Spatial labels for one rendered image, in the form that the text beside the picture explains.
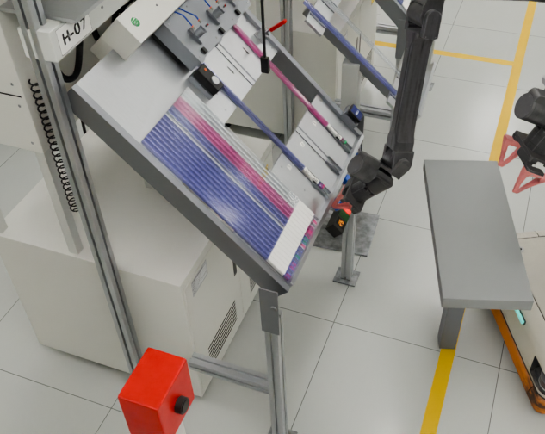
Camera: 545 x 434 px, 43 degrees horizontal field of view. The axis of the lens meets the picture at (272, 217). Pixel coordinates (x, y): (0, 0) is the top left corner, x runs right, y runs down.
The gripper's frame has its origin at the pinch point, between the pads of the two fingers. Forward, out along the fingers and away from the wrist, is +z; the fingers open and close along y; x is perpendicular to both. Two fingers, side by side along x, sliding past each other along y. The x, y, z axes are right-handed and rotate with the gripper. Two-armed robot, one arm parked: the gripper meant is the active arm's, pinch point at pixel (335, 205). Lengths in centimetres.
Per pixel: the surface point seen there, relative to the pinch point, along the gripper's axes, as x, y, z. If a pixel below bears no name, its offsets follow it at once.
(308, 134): -17.8, -14.5, 0.6
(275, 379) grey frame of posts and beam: 21, 39, 27
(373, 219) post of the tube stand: 46, -72, 49
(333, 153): -7.7, -17.0, 0.5
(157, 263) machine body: -24, 30, 37
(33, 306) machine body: -35, 34, 96
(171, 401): -11, 75, 9
